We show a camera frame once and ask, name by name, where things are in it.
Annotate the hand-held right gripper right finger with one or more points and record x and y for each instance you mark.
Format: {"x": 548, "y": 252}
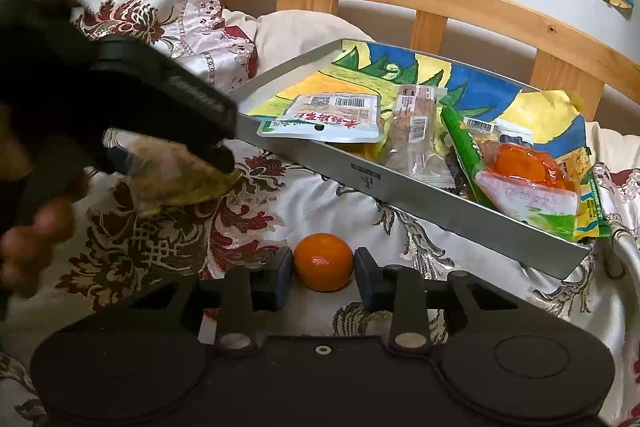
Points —
{"x": 367, "y": 279}

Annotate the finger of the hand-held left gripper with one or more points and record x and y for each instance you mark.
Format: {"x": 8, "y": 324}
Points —
{"x": 116, "y": 158}
{"x": 217, "y": 157}

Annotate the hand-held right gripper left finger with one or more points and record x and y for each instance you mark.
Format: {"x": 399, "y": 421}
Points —
{"x": 280, "y": 279}

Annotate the orange mandarin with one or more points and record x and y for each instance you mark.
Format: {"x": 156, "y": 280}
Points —
{"x": 322, "y": 262}

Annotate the gold foil snack packet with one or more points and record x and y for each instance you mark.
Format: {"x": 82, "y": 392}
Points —
{"x": 165, "y": 177}

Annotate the grey metal tray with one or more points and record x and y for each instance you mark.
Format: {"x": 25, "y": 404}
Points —
{"x": 450, "y": 217}

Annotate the white green snack packet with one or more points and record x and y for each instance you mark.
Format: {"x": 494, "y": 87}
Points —
{"x": 325, "y": 122}

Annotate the clear pink sausage pack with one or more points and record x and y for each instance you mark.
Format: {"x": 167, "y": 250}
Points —
{"x": 415, "y": 127}

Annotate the green white sausage stick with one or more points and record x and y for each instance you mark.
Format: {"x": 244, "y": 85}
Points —
{"x": 460, "y": 142}

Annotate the orange snack packet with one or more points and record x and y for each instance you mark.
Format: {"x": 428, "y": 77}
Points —
{"x": 520, "y": 167}

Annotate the yellow green snack packet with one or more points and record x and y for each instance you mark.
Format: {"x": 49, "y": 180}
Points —
{"x": 590, "y": 207}

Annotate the person's left hand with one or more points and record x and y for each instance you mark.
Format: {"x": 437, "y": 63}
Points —
{"x": 35, "y": 247}

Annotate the floral satin blanket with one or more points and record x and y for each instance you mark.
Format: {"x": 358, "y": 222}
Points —
{"x": 325, "y": 207}

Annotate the colourful dragon drawing sheet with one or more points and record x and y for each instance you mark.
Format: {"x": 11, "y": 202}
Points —
{"x": 320, "y": 82}

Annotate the cream pillow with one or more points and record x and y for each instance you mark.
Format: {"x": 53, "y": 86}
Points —
{"x": 300, "y": 37}

